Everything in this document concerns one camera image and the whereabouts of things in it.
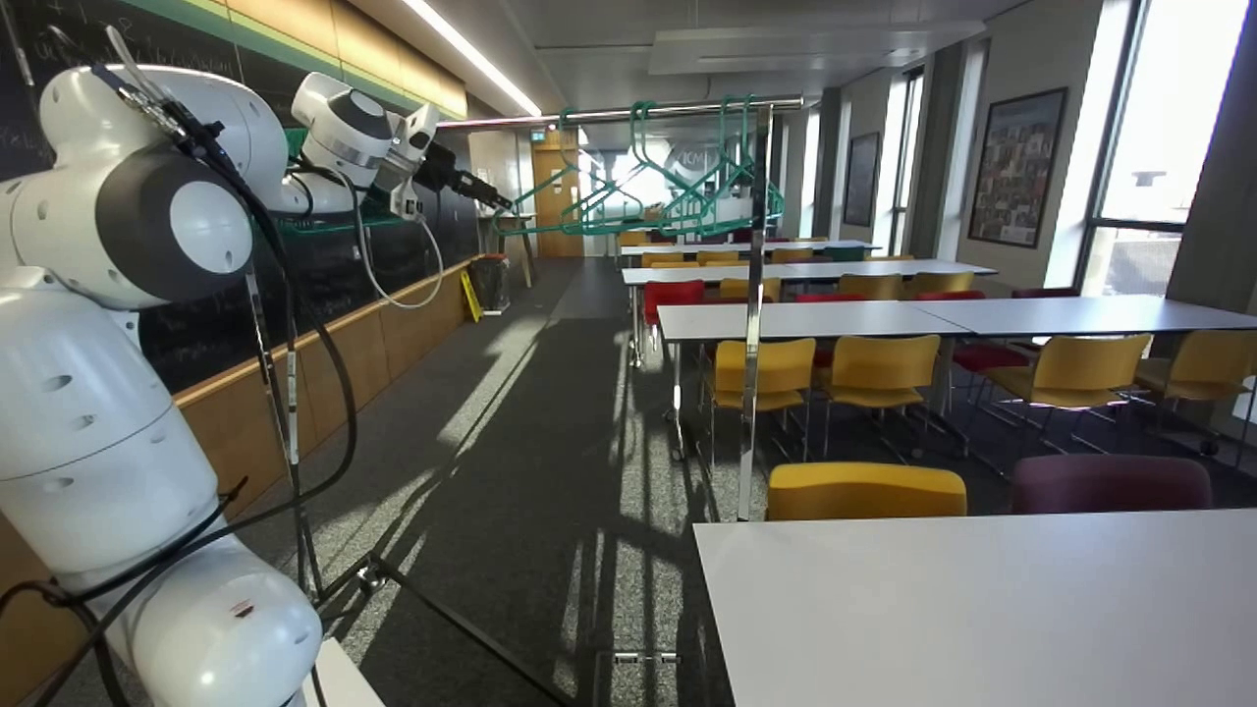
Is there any yellow chair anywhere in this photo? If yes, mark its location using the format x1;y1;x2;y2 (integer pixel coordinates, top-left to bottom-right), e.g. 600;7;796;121
714;275;785;308
824;333;946;455
709;338;823;455
838;273;906;303
764;458;976;525
1135;328;1257;447
995;333;1160;447

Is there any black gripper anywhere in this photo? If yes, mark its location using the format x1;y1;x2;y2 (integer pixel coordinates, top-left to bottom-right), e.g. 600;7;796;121
413;136;519;218

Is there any chrome clothes rail bar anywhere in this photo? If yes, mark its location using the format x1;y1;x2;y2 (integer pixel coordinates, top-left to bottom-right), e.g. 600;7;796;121
435;93;819;134

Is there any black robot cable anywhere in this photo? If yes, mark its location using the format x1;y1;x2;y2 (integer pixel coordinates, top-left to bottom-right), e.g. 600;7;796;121
0;24;367;707

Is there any white robot mount table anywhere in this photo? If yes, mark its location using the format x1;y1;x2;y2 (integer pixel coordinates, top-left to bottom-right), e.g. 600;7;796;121
308;639;392;707

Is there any red chair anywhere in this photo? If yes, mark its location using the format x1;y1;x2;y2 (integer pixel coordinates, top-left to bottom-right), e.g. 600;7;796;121
951;343;1037;381
637;280;713;333

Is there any ceiling light strip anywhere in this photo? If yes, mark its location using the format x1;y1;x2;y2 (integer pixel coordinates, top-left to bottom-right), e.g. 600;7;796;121
392;0;545;121

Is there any chrome rail support pole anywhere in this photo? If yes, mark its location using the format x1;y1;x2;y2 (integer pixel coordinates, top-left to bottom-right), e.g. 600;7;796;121
736;108;778;525

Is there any wooden door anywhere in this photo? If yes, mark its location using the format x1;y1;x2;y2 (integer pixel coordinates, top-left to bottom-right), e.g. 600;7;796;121
525;126;584;263

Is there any wooden wall ledge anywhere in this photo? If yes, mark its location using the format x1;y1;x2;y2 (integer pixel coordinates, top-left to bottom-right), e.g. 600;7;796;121
0;252;506;707

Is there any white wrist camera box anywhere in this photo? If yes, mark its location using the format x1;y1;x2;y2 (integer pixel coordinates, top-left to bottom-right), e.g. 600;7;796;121
392;102;444;149

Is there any black chalkboard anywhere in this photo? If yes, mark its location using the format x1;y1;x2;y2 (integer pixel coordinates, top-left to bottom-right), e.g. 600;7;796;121
0;0;485;398

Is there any large framed picture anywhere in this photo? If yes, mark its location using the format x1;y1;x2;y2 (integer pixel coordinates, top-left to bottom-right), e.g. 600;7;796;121
961;81;1074;252

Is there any maroon chair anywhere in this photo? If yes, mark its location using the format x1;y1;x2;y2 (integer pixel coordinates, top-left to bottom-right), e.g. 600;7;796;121
1006;453;1218;520

